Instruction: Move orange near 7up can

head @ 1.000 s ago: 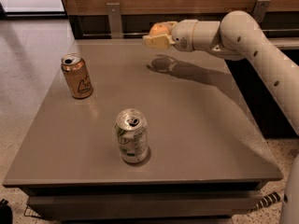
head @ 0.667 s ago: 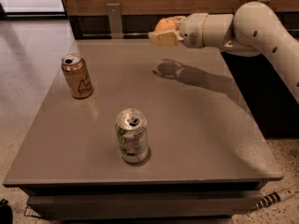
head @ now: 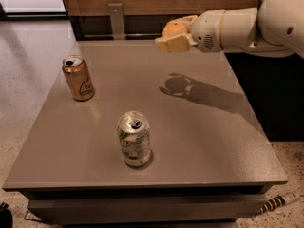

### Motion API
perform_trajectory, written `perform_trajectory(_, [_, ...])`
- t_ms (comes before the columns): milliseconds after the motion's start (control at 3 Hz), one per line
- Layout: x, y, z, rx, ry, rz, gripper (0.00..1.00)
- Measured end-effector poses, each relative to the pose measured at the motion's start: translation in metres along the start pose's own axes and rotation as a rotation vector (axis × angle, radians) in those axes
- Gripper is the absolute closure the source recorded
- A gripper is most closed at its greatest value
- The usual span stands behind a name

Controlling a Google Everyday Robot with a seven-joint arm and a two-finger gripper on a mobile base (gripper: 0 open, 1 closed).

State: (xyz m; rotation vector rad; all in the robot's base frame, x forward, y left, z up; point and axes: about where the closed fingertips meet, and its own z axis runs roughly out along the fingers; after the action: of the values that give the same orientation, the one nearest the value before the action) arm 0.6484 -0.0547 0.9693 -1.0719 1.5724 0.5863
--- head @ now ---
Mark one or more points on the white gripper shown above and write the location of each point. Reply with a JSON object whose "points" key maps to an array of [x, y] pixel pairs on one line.
{"points": [[206, 32]]}

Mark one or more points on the orange fruit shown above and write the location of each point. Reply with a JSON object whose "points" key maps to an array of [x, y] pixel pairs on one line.
{"points": [[173, 28]]}

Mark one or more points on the gold soda can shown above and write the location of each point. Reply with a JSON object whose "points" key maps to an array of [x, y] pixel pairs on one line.
{"points": [[78, 78]]}

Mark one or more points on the green white 7up can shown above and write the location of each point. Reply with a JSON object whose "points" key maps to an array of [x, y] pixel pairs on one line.
{"points": [[133, 131]]}

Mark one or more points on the black object bottom left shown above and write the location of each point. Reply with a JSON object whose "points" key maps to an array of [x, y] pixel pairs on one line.
{"points": [[6, 220]]}

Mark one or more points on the left metal wall bracket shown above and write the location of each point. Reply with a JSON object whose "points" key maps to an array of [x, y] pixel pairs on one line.
{"points": [[117, 20]]}

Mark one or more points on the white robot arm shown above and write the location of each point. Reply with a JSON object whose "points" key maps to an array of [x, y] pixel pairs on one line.
{"points": [[274, 29]]}

